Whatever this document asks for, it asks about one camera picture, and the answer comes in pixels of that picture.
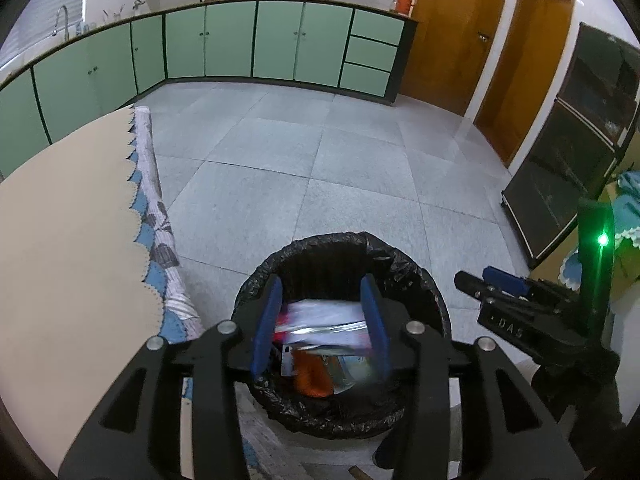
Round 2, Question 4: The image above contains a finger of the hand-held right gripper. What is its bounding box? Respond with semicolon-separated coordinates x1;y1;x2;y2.
454;271;531;311
482;266;581;301

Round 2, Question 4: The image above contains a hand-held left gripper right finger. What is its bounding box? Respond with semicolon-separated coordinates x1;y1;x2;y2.
360;274;586;480

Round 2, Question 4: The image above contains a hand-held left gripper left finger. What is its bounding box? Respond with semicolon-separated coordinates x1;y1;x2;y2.
59;275;285;480

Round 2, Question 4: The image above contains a purple snack wrapper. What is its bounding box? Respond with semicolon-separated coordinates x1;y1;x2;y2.
274;310;373;351

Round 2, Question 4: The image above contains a pale green packet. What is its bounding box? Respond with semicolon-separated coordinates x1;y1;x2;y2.
327;355;378;393

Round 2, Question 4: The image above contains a black lined trash bin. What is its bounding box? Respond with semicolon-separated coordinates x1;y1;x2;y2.
231;231;452;441

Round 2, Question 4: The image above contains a black glass cabinet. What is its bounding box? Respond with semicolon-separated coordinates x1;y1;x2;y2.
501;21;640;271

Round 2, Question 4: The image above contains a blue scalloped cloth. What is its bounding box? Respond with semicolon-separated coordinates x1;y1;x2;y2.
557;170;640;291

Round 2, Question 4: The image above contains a floral blue-trimmed tablecloth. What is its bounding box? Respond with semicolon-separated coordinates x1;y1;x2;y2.
122;105;281;480

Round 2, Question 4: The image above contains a plain wooden door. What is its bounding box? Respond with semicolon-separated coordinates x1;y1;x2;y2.
472;0;578;168

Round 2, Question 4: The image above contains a beige tablecloth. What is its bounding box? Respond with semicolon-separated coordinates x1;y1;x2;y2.
0;105;201;480

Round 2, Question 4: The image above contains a green base cabinet run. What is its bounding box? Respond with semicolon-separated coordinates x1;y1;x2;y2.
0;0;421;178

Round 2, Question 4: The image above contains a metal faucet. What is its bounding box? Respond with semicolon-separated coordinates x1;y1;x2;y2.
52;5;71;41

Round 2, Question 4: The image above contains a white window blind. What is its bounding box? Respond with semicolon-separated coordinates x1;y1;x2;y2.
0;0;91;68

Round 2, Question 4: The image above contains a wooden door with handle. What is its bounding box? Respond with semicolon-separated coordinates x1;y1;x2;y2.
397;0;513;116

